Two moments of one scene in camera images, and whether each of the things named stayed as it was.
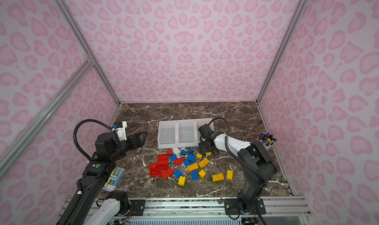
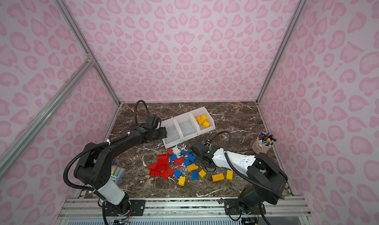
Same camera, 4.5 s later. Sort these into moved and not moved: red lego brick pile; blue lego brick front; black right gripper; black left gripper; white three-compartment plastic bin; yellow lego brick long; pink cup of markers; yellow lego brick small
Moved: white three-compartment plastic bin; black right gripper; black left gripper
Not moved: yellow lego brick long; blue lego brick front; red lego brick pile; yellow lego brick small; pink cup of markers
